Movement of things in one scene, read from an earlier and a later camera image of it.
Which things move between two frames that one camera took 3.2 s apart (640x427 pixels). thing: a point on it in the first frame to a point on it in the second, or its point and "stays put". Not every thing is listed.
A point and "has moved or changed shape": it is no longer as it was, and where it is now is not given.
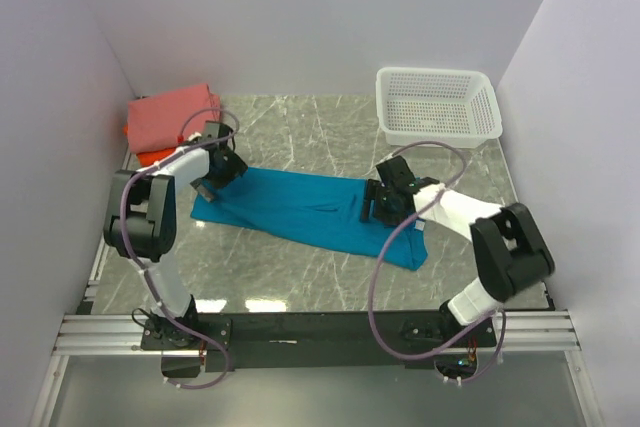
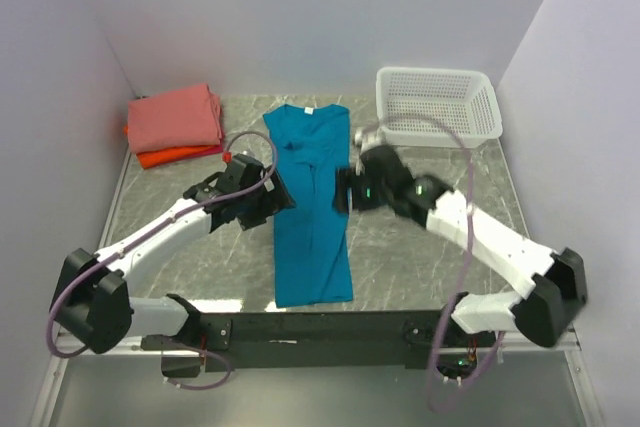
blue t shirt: (317, 211) has moved or changed shape
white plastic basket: (425, 104) stays put
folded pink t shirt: (155, 122) stays put
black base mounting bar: (314, 341) stays put
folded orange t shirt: (150, 157) stays put
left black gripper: (216, 180) to (270, 195)
